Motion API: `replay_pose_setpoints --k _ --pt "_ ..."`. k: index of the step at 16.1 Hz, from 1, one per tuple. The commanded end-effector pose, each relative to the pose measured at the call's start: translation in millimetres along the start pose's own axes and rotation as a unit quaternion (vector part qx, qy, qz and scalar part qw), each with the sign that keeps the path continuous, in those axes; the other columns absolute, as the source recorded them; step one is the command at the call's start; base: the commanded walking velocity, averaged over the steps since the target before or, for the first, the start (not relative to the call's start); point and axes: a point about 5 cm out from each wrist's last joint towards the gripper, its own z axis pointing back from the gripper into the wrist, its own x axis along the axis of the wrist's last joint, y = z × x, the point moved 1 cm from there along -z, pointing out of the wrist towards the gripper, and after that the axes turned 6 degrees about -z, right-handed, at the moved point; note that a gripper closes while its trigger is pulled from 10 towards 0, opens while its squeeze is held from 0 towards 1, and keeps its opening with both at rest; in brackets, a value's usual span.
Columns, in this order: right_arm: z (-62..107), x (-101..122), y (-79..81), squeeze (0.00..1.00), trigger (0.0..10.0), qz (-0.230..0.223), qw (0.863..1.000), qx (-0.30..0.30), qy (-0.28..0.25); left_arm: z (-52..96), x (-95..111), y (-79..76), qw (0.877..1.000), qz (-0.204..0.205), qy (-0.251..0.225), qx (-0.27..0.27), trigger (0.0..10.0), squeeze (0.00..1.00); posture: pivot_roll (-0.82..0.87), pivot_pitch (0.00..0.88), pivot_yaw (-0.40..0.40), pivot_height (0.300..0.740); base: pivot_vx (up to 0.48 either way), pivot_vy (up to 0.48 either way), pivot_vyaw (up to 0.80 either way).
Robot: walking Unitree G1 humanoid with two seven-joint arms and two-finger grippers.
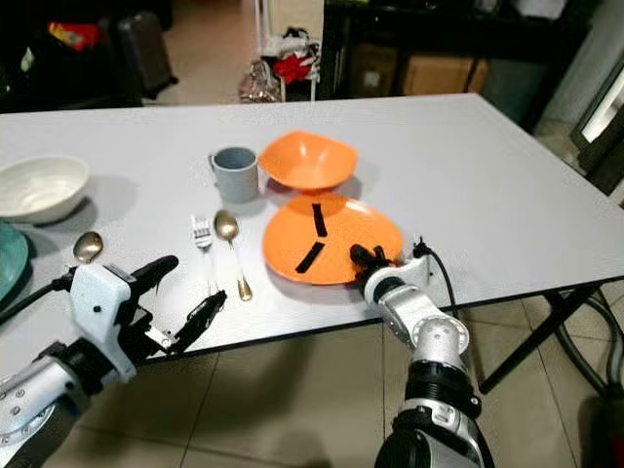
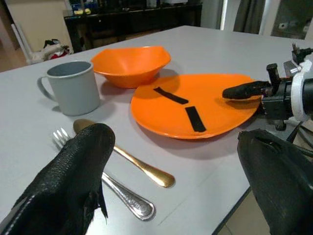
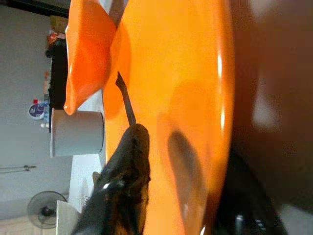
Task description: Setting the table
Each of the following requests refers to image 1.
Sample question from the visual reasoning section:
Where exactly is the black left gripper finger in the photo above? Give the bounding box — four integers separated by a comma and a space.
127, 254, 180, 293
174, 290, 228, 356

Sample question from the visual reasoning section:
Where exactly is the orange plate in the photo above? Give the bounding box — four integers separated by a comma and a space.
262, 191, 405, 287

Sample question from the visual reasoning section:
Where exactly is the short black strip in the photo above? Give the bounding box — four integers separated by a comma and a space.
311, 202, 330, 239

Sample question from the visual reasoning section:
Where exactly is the silver fork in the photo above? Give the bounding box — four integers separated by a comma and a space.
190, 214, 226, 295

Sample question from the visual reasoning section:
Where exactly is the gold spoon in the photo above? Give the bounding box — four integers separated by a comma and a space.
214, 210, 255, 302
72, 230, 104, 267

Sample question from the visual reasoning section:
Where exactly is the orange bowl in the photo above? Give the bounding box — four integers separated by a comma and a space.
257, 130, 358, 194

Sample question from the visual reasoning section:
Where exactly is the white bowl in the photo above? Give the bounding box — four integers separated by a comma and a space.
0, 154, 92, 226

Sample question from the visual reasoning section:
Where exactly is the green plate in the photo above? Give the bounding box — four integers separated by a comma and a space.
0, 221, 29, 305

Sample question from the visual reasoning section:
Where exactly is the brown cardboard box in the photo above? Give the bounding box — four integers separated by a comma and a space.
404, 55, 490, 97

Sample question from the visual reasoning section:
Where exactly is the brown patterned bag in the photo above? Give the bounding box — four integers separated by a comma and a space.
238, 60, 283, 106

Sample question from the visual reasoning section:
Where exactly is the red cloth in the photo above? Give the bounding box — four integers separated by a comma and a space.
272, 53, 319, 86

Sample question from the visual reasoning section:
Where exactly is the black low cabinet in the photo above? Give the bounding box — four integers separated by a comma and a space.
0, 0, 178, 110

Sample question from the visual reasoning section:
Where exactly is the black suitcase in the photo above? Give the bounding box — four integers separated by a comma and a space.
111, 10, 177, 99

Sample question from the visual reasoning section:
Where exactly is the white rack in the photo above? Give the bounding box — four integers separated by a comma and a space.
253, 0, 325, 104

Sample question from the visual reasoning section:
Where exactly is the red and yellow packet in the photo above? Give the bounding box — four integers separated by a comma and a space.
46, 21, 101, 53

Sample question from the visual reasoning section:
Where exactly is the dark shelf unit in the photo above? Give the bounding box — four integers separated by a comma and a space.
320, 0, 598, 126

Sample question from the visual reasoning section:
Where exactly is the dark framed screen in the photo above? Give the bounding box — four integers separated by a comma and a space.
573, 57, 624, 198

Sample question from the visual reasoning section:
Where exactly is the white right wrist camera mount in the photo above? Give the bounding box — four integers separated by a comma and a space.
390, 257, 437, 295

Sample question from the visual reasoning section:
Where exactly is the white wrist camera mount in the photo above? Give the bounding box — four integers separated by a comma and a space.
390, 257, 437, 295
69, 260, 149, 384

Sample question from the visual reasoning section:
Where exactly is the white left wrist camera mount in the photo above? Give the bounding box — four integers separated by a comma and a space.
69, 260, 149, 384

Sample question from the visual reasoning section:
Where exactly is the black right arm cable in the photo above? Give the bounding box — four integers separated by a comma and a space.
412, 238, 467, 325

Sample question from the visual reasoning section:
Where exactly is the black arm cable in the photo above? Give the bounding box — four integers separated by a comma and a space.
0, 271, 81, 325
412, 238, 467, 325

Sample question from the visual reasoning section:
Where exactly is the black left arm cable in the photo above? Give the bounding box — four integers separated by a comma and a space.
0, 271, 81, 325

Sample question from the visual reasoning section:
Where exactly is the black table leg frame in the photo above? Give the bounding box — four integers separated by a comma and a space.
476, 281, 610, 395

